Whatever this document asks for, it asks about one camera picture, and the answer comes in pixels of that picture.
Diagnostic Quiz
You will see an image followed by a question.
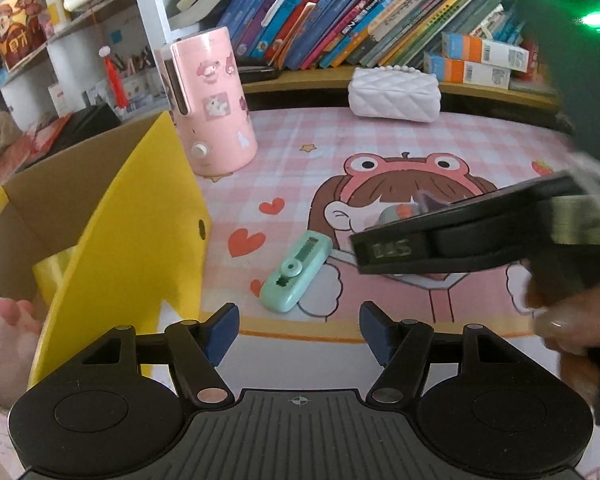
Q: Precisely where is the person's right hand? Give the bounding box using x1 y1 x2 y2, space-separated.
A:
525 274 600 402

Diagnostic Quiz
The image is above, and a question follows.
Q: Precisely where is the red tassel ornament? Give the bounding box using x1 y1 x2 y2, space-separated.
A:
99 47 131 109

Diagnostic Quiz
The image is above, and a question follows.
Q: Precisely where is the row of colourful books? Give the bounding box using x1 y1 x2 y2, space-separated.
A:
220 0 531 72

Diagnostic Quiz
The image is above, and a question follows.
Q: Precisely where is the mint green correction tape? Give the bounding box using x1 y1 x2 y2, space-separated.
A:
259 230 332 314

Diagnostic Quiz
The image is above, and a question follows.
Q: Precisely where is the white quilted purse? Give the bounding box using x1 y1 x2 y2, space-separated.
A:
348 65 441 124

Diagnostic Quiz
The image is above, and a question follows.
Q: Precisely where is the black flat case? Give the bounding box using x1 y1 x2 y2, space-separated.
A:
236 56 282 84

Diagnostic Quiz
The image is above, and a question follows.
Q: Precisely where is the orange and blue carton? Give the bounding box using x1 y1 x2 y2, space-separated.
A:
423 52 512 89
440 31 530 72

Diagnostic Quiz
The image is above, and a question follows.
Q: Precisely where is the wooden bookshelf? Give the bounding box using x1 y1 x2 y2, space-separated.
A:
240 66 576 132

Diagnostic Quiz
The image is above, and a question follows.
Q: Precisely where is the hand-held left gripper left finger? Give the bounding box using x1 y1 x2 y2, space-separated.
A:
80 303 241 407

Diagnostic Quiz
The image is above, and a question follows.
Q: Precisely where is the yellow-rimmed cardboard box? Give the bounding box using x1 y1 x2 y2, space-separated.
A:
0 110 214 480

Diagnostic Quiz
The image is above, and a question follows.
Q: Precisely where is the red patterned paper sheet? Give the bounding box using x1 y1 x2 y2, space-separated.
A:
24 115 74 159

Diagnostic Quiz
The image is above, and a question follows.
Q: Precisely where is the pink cartoon sticker humidifier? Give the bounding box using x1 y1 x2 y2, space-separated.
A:
162 27 259 177

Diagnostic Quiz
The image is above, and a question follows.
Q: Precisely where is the white red-striped card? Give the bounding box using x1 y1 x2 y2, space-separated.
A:
48 83 81 119

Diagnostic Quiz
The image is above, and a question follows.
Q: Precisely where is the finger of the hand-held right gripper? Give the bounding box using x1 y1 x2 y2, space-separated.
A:
411 187 456 211
350 170 586 277

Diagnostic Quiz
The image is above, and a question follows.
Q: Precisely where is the white yellow-label cup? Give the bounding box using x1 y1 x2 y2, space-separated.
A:
44 0 74 26

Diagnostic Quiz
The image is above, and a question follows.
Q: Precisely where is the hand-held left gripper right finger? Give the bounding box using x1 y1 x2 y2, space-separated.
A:
358 301 526 406

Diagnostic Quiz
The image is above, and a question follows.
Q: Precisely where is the pink cartoon table mat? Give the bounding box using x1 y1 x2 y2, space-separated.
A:
195 105 600 377

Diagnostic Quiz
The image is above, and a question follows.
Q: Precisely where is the white shelf frame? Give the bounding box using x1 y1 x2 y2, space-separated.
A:
0 0 191 121

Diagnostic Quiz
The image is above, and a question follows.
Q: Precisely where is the cartoon figure decoration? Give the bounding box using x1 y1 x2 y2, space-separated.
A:
0 0 49 71

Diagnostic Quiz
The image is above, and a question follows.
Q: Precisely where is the pink plush chick toy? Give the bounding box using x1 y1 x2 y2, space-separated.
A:
0 297 46 407

